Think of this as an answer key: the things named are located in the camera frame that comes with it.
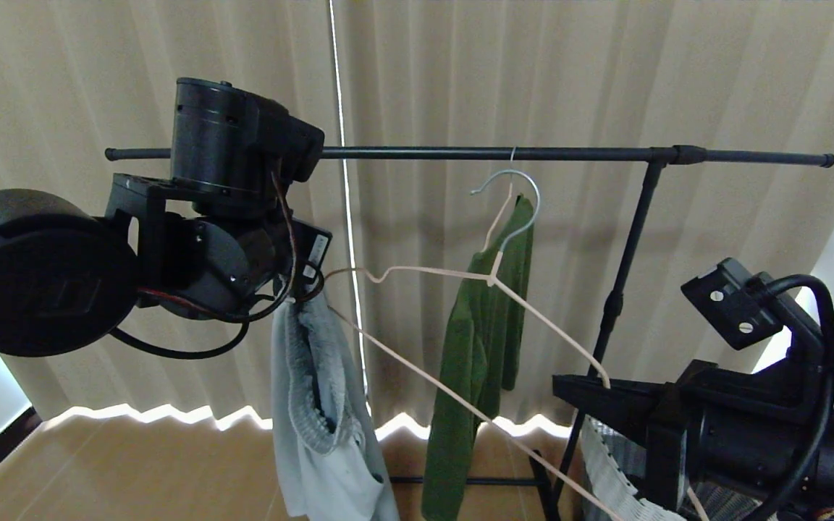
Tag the black clothes rack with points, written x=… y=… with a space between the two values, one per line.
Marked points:
x=591 y=154

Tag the pale grey garment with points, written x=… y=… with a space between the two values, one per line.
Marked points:
x=316 y=434

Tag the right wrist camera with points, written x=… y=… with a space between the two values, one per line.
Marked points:
x=735 y=304

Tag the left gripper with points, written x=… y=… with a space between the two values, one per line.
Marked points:
x=229 y=260

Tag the green printed t-shirt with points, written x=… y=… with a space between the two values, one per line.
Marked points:
x=475 y=347

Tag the pink clothes hanger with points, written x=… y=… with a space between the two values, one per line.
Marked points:
x=431 y=270
x=496 y=224

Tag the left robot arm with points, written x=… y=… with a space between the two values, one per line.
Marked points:
x=26 y=275

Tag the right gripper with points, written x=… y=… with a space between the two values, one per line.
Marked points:
x=750 y=449

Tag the white laundry basket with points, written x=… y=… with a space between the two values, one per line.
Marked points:
x=605 y=470

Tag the beige curtain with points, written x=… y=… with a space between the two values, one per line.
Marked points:
x=605 y=72

